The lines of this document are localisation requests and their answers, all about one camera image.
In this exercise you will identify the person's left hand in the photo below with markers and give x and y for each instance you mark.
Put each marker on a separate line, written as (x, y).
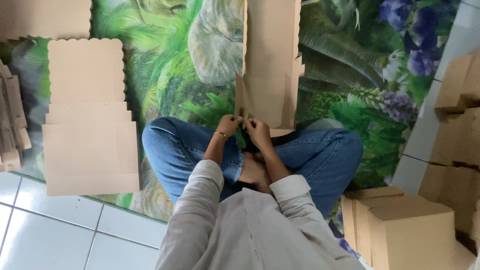
(227, 126)

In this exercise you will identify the person's right hand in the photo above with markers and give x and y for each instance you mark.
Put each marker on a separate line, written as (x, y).
(258, 134)

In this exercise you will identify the person's right fingers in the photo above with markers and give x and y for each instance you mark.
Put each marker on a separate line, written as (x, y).
(250, 124)

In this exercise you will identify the person's left fingers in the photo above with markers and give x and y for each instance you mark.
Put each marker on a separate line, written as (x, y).
(237, 119)

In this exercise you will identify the tan cardboard box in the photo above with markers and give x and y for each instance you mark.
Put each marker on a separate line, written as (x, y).
(270, 56)

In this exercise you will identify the person's bare foot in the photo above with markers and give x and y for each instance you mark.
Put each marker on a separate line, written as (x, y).
(255, 172)

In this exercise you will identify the jungle print floor mat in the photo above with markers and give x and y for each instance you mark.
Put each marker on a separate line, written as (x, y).
(172, 75)

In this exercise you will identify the person's blue jeans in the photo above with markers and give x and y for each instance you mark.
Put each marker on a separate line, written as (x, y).
(322, 157)

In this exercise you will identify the person's light beige shirt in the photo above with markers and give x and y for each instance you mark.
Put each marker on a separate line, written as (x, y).
(232, 232)

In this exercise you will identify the stack of flat scalloped cardboard blanks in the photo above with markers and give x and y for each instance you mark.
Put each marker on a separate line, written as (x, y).
(88, 123)

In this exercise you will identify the heap of assembled cardboard boxes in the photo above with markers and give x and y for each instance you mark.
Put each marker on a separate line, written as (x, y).
(412, 232)

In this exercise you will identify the pile of narrow cardboard pieces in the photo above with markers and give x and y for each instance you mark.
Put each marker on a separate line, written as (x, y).
(11, 116)

